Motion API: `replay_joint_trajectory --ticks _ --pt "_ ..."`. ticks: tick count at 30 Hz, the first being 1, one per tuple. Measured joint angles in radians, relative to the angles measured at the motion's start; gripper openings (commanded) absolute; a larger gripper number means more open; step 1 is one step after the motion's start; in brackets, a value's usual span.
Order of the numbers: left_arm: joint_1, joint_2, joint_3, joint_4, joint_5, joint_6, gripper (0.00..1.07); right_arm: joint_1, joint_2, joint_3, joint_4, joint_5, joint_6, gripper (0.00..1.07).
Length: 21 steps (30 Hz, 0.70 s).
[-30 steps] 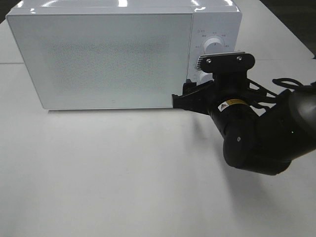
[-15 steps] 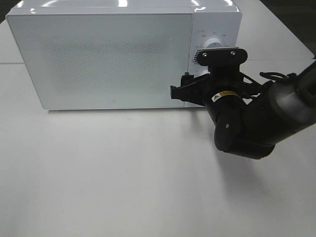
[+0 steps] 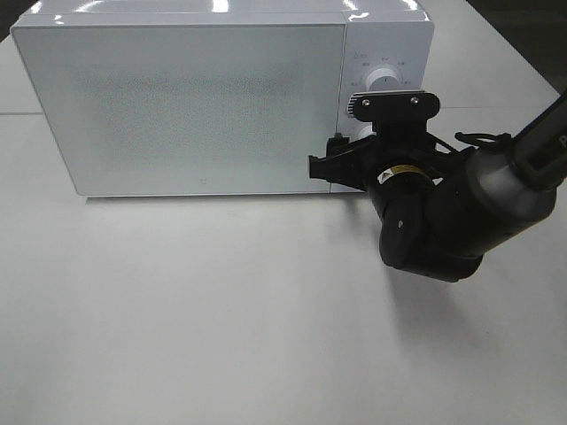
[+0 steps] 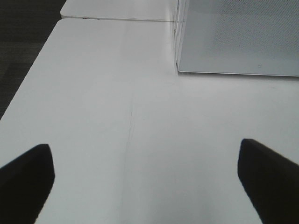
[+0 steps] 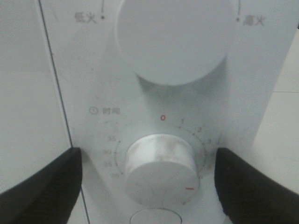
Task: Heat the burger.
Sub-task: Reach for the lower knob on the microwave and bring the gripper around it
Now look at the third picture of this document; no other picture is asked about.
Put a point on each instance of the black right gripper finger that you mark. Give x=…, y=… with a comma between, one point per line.
x=340, y=146
x=345, y=168

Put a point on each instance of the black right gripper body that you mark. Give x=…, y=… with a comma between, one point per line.
x=399, y=167

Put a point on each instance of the white timer knob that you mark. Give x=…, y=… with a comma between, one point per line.
x=366, y=133

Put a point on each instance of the white microwave door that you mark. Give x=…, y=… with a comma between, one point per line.
x=167, y=111

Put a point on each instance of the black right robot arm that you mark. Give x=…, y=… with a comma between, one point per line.
x=443, y=209

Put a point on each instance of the white upper power knob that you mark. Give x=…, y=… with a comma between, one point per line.
x=383, y=78

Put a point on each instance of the white microwave oven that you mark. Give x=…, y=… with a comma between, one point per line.
x=376, y=33

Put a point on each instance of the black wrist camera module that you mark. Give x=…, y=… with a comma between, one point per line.
x=397, y=116

